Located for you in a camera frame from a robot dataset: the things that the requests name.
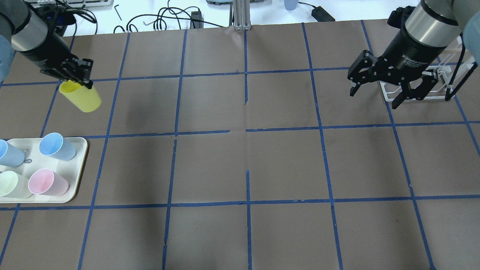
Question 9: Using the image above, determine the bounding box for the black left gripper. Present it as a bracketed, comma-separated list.
[39, 48, 94, 89]

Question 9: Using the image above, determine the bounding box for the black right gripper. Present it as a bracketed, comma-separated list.
[347, 50, 439, 110]

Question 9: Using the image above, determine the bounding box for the yellow plastic cup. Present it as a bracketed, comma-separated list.
[59, 81, 102, 113]

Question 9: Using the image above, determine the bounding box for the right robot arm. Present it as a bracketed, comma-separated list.
[347, 0, 479, 109]

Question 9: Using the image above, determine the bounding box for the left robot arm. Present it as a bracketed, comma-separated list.
[0, 0, 94, 89]

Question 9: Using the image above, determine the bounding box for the blue plastic cup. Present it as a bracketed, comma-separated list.
[38, 133, 77, 161]
[0, 139, 25, 167]

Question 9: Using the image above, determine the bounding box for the pink plastic cup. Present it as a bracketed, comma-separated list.
[27, 168, 70, 197]

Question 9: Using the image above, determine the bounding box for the blue cup on desk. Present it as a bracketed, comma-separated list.
[283, 0, 299, 11]

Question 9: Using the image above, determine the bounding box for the pale green plastic cup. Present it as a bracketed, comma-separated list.
[0, 171, 33, 199]

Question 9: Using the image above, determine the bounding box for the black power adapter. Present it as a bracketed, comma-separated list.
[311, 6, 336, 22]

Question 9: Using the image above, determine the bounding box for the white wire cup rack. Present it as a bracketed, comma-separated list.
[379, 37, 479, 102]

